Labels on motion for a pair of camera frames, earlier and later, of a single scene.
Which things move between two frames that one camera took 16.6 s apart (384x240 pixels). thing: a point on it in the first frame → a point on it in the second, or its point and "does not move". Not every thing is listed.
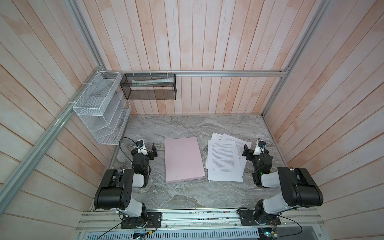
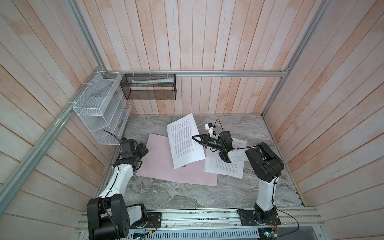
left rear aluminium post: (85, 33) does not move
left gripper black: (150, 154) → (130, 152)
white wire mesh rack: (104, 108) does not move
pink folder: (183, 159) → (157, 163)
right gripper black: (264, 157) → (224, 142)
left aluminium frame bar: (9, 193) does not move
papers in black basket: (135, 82) does not move
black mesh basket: (149, 86) does not move
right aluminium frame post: (323, 4) does not move
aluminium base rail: (292, 220) does not move
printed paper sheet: (223, 163) → (185, 149)
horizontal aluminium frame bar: (203, 73) does not move
